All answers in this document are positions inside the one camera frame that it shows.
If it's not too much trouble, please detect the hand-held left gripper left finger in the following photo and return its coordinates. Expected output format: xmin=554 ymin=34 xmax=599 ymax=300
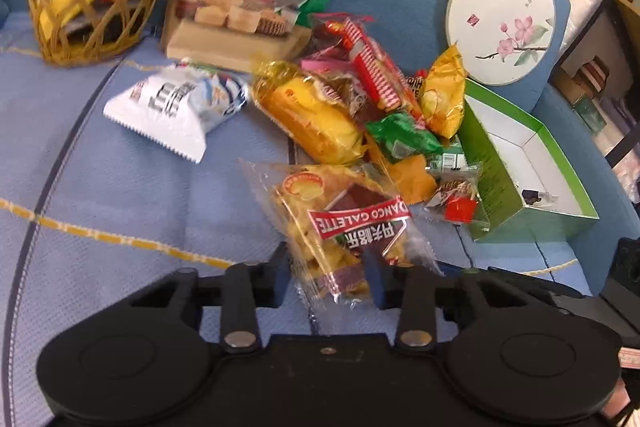
xmin=131 ymin=241 xmax=292 ymax=354

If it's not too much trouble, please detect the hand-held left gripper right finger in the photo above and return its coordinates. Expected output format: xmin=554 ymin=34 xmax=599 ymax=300
xmin=362 ymin=251 xmax=506 ymax=349

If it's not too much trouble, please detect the clear cookie packet red label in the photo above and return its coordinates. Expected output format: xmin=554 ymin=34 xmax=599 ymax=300
xmin=239 ymin=158 xmax=443 ymax=308

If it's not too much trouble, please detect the orange snack packet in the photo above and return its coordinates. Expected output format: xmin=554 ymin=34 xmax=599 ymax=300
xmin=390 ymin=156 xmax=437 ymax=204

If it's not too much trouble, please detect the green snack packet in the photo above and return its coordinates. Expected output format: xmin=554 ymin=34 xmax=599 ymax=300
xmin=365 ymin=113 xmax=468 ymax=172

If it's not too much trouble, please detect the green cardboard box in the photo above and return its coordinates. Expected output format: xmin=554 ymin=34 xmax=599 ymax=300
xmin=457 ymin=79 xmax=600 ymax=244

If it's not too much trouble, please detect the yellow cake packet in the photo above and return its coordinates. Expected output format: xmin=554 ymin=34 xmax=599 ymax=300
xmin=252 ymin=62 xmax=368 ymax=165

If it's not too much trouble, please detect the yellow snack packet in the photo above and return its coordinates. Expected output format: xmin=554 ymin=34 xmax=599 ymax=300
xmin=417 ymin=44 xmax=468 ymax=138

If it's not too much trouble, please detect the small clear red candy packet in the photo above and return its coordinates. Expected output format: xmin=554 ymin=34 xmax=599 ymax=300
xmin=429 ymin=178 xmax=482 ymax=224

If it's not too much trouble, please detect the small dark candy packet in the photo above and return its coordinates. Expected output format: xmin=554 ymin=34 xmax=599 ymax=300
xmin=521 ymin=188 xmax=557 ymax=208

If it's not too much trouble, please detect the light blue blanket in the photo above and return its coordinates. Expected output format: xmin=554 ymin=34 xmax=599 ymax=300
xmin=0 ymin=12 xmax=576 ymax=427

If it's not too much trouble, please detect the white snack packet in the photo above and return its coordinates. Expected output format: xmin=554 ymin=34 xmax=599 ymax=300
xmin=102 ymin=62 xmax=251 ymax=165

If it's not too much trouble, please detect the pink snack packet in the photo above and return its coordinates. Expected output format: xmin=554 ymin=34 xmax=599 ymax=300
xmin=300 ymin=49 xmax=361 ymax=75

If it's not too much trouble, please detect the red striped snack packet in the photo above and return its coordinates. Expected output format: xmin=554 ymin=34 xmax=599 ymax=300
xmin=325 ymin=17 xmax=426 ymax=122

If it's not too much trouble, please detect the small green box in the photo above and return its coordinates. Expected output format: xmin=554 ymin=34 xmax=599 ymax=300
xmin=574 ymin=98 xmax=609 ymax=134

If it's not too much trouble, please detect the round floral fan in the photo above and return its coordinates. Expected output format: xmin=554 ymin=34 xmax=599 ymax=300
xmin=445 ymin=0 xmax=557 ymax=86

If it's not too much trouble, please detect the woven bamboo basket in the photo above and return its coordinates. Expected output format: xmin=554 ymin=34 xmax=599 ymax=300
xmin=27 ymin=0 xmax=171 ymax=68

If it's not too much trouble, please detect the brown striped box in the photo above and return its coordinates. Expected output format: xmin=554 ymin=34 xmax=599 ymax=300
xmin=575 ymin=57 xmax=612 ymax=94

